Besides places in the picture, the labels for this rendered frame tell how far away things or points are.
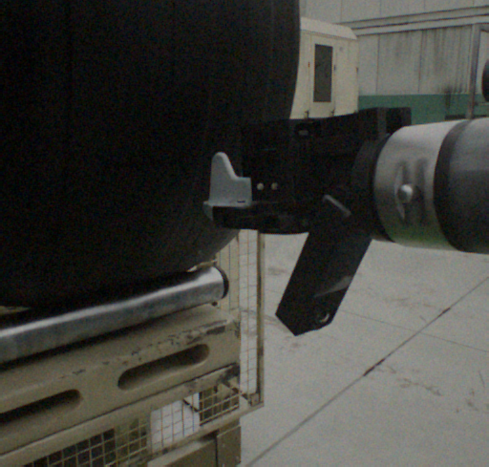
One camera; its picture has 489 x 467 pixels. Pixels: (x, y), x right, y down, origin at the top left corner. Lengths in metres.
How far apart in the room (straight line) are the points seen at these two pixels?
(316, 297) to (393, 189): 0.11
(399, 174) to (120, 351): 0.39
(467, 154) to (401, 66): 12.16
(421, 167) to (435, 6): 12.03
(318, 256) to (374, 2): 12.61
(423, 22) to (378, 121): 12.07
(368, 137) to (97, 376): 0.37
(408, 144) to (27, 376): 0.42
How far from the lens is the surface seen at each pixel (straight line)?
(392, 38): 12.61
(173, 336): 0.62
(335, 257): 0.36
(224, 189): 0.44
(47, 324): 0.56
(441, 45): 12.14
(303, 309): 0.38
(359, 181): 0.32
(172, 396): 0.64
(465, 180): 0.28
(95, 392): 0.58
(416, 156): 0.30
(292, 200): 0.36
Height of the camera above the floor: 1.12
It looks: 12 degrees down
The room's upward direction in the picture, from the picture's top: straight up
